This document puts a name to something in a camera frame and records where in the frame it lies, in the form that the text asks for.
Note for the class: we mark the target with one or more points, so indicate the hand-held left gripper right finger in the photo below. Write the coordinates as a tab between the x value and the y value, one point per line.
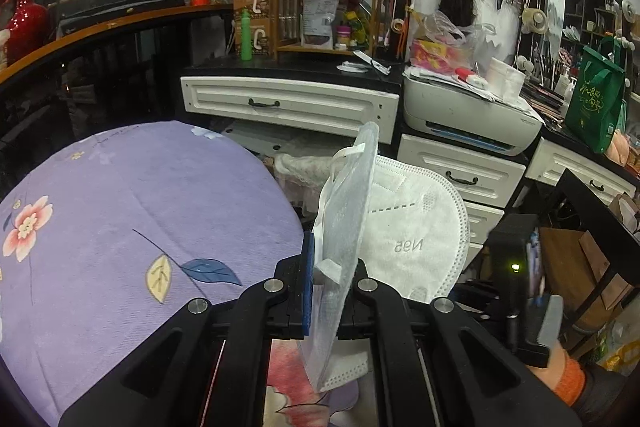
370	302

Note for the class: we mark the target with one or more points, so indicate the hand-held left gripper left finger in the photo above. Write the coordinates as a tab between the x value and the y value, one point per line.
307	287

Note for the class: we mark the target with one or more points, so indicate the white embossed face mask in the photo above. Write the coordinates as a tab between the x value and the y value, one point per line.
415	227

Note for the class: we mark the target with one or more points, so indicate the person's right forearm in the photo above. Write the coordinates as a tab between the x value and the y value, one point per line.
570	379

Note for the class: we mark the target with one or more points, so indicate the cardboard box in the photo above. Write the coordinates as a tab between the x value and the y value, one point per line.
585	272

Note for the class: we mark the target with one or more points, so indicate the white printer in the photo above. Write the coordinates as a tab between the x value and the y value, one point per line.
465	117

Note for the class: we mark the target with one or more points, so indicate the green tote bag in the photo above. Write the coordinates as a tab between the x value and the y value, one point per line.
595	107

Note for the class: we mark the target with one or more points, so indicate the wide white drawer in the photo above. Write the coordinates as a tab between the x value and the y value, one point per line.
300	104

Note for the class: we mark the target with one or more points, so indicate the purple floral tablecloth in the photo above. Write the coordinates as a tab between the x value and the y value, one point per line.
125	217

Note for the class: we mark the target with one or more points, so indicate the clear bag pink items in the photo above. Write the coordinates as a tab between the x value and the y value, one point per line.
440	52

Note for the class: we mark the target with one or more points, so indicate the bulb-lit mirror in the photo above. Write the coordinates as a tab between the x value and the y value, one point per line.
590	7

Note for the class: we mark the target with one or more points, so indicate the green bottle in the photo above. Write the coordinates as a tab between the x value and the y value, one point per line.
246	37

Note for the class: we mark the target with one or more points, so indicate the wooden counter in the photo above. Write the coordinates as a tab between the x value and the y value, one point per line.
100	32

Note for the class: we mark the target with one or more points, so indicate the red vase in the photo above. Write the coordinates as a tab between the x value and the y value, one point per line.
25	27

